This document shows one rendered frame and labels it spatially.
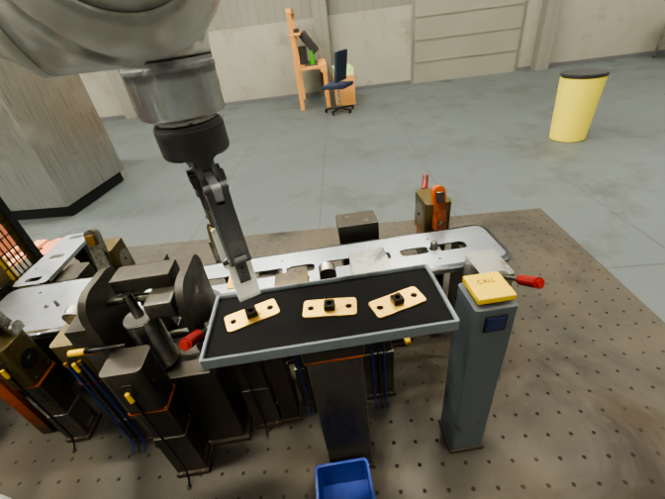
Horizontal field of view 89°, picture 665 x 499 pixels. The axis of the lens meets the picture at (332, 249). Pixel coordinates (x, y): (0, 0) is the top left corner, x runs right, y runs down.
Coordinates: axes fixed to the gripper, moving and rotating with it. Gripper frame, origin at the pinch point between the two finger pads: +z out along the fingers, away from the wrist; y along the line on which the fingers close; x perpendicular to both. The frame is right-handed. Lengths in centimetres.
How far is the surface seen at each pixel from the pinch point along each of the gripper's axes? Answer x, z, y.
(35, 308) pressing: 47, 26, 54
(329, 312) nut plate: -10.2, 9.5, -6.8
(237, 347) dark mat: 4.0, 9.8, -5.0
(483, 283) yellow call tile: -33.8, 9.9, -15.0
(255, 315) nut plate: -0.3, 9.2, -1.0
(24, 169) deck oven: 137, 66, 416
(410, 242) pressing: -48, 26, 20
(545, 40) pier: -840, 66, 524
